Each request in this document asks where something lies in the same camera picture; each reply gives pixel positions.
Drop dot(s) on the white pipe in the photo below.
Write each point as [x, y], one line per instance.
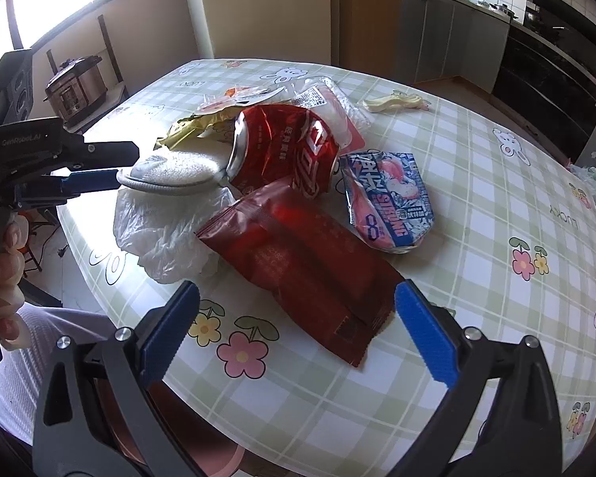
[199, 25]

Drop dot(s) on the dark red snack wrapper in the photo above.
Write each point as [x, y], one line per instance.
[298, 263]

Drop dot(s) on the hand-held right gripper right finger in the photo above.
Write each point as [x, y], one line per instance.
[424, 338]

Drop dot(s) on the white fuzzy slipper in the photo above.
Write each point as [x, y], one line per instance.
[179, 169]

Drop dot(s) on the grey kitchen cabinet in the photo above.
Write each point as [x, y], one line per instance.
[452, 39]

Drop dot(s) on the crushed red drink can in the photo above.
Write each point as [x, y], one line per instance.
[288, 151]

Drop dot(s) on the steel cooking pot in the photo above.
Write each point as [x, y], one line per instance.
[501, 10]

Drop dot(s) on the white plastic bag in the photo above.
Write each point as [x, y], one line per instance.
[164, 233]

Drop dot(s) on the brown pressure cooker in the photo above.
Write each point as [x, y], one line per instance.
[77, 92]

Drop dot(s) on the white and orange foil lid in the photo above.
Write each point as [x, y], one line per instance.
[238, 97]

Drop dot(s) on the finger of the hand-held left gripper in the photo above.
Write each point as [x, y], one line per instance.
[112, 153]
[92, 180]

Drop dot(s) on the copper coloured bin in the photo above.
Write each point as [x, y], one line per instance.
[179, 437]

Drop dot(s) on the clear container with red tray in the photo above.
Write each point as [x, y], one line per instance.
[338, 109]

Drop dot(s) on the person's white trouser leg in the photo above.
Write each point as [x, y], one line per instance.
[39, 338]

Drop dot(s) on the dark wooden rack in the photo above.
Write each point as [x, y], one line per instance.
[104, 35]

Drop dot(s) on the cream refrigerator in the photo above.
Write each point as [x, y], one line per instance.
[268, 10]

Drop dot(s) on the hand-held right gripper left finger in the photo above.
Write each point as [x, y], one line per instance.
[171, 334]

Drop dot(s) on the checked cartoon tablecloth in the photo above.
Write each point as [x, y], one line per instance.
[477, 208]

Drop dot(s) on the person's left hand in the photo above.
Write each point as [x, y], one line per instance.
[2, 298]

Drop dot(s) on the blue and pink wrapper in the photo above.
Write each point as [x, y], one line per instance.
[387, 198]

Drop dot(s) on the yellow snack wrapper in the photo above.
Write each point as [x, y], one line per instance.
[188, 126]

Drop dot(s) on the black kitchen cabinet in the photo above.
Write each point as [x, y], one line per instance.
[551, 64]

